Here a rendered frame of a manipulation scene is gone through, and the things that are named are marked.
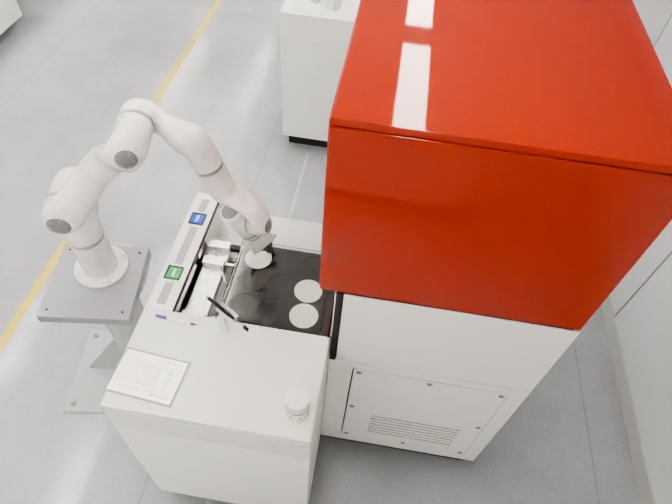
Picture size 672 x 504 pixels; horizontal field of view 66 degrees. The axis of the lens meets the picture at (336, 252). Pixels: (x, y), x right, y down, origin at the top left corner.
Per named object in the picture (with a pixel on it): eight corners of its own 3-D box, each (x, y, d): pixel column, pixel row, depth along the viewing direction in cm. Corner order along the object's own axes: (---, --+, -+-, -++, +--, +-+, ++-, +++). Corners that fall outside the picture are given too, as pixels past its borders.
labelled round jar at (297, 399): (311, 401, 155) (312, 387, 148) (306, 424, 151) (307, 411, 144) (287, 397, 156) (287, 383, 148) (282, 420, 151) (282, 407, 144)
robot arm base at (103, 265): (64, 283, 188) (45, 252, 174) (89, 242, 200) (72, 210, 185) (115, 293, 187) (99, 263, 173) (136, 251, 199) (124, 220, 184)
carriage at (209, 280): (233, 249, 204) (232, 245, 202) (204, 329, 181) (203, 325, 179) (213, 246, 205) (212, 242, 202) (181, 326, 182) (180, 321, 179)
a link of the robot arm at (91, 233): (62, 250, 175) (34, 202, 156) (76, 208, 186) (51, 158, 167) (100, 250, 176) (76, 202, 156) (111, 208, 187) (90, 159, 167)
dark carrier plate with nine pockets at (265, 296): (334, 257, 199) (334, 256, 199) (318, 335, 178) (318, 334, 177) (246, 243, 201) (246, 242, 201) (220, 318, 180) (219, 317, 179)
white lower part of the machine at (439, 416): (468, 318, 292) (516, 219, 229) (469, 468, 241) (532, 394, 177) (343, 298, 296) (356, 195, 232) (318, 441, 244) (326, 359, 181)
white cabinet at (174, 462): (339, 328, 283) (351, 228, 220) (305, 522, 223) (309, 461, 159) (223, 309, 286) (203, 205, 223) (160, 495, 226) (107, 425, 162)
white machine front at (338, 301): (363, 196, 232) (373, 122, 201) (335, 359, 181) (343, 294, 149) (356, 194, 232) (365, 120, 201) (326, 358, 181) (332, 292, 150)
